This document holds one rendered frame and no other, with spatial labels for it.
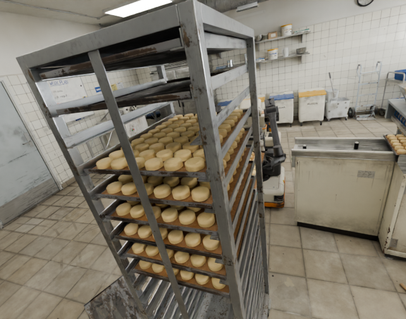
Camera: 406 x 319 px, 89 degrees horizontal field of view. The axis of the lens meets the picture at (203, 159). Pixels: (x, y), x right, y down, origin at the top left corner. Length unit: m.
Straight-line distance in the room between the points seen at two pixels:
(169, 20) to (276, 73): 5.52
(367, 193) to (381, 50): 4.43
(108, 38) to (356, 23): 5.80
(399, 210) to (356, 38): 4.54
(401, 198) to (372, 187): 0.23
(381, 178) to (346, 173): 0.23
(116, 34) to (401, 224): 2.14
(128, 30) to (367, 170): 1.96
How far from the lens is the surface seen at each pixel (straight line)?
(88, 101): 0.77
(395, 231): 2.24
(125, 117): 0.87
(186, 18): 0.40
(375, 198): 2.26
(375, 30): 6.18
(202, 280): 0.82
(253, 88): 1.00
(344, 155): 2.05
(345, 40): 6.04
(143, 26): 0.44
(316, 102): 5.40
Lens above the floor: 1.72
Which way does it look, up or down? 24 degrees down
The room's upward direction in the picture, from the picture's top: 11 degrees counter-clockwise
